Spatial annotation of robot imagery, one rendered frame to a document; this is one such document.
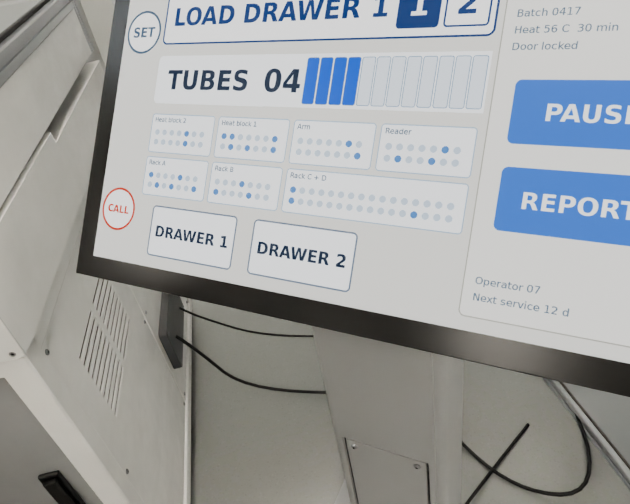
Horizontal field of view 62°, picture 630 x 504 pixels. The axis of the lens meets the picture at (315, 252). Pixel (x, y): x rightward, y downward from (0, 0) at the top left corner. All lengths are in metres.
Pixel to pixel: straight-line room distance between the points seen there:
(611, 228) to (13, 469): 0.89
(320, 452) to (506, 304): 1.16
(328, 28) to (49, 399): 0.63
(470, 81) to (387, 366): 0.33
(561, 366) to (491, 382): 1.24
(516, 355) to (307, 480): 1.13
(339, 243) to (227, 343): 1.44
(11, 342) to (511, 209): 0.62
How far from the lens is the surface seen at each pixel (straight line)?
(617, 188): 0.39
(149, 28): 0.57
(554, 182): 0.39
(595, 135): 0.39
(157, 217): 0.51
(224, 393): 1.69
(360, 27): 0.45
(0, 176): 0.85
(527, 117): 0.40
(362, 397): 0.67
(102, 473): 0.99
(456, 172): 0.39
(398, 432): 0.70
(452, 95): 0.41
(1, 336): 0.77
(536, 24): 0.42
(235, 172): 0.46
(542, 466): 1.49
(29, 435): 0.93
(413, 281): 0.39
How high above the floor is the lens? 1.26
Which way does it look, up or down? 37 degrees down
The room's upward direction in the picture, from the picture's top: 11 degrees counter-clockwise
